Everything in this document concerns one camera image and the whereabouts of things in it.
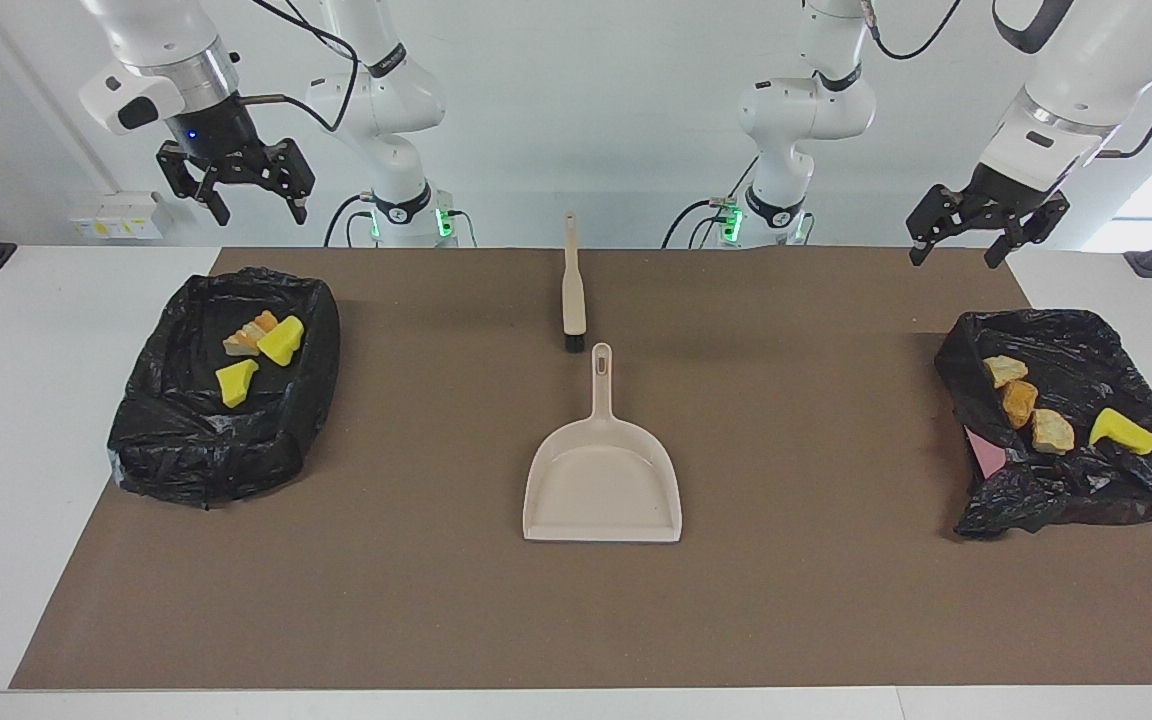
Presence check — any yellow trapezoid sponge piece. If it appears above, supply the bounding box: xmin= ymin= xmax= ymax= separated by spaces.
xmin=215 ymin=358 xmax=260 ymax=409

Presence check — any white wall socket box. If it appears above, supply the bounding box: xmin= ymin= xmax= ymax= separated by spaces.
xmin=69 ymin=191 xmax=173 ymax=241

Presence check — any beige brush with black bristles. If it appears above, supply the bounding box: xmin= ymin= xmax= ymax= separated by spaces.
xmin=561 ymin=211 xmax=588 ymax=353

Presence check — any yellow wavy sponge piece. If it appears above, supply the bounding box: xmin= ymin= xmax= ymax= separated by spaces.
xmin=256 ymin=315 xmax=305 ymax=367

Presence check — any brown toy bread roll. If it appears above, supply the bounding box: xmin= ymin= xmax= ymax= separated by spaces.
xmin=1001 ymin=380 xmax=1039 ymax=429

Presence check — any yellow notched sponge piece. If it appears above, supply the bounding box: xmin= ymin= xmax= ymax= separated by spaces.
xmin=1088 ymin=407 xmax=1152 ymax=457

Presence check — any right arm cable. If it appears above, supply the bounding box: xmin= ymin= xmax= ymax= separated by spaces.
xmin=234 ymin=0 xmax=362 ymax=133

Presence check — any black base cable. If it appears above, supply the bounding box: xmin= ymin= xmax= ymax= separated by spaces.
xmin=663 ymin=198 xmax=737 ymax=249
xmin=324 ymin=193 xmax=369 ymax=248

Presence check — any beige plastic dustpan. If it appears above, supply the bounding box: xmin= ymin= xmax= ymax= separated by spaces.
xmin=522 ymin=342 xmax=683 ymax=544

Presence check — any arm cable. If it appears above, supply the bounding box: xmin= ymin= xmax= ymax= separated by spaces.
xmin=234 ymin=0 xmax=362 ymax=133
xmin=861 ymin=0 xmax=1152 ymax=161

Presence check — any crumpled black trash bag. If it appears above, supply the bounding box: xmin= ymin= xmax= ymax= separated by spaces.
xmin=933 ymin=308 xmax=1152 ymax=541

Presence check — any white wall cable duct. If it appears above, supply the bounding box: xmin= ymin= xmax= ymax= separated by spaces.
xmin=0 ymin=0 xmax=127 ymax=196

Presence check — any black bag lined rectangular bin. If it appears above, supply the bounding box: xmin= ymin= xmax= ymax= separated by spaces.
xmin=106 ymin=265 xmax=342 ymax=509

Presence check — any brown paper table mat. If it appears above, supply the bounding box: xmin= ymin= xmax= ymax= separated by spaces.
xmin=9 ymin=247 xmax=1152 ymax=691

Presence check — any pink plastic bin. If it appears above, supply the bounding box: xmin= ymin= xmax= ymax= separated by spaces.
xmin=963 ymin=424 xmax=1009 ymax=481

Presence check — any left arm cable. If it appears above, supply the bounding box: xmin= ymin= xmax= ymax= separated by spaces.
xmin=861 ymin=0 xmax=1152 ymax=161

